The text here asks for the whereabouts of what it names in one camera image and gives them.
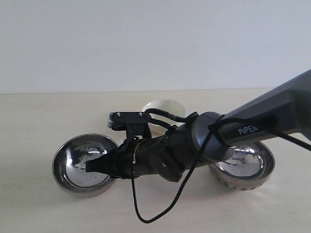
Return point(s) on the smooth stainless steel bowl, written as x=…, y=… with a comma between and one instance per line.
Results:
x=69, y=165

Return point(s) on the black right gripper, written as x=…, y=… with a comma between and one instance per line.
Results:
x=117, y=163

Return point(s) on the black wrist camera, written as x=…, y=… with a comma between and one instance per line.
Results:
x=133, y=123

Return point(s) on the ribbed stainless steel bowl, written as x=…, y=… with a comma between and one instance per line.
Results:
x=248, y=167

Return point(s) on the cream ceramic bowl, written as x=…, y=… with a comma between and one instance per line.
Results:
x=171, y=106

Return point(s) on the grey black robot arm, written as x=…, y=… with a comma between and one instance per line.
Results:
x=206, y=138

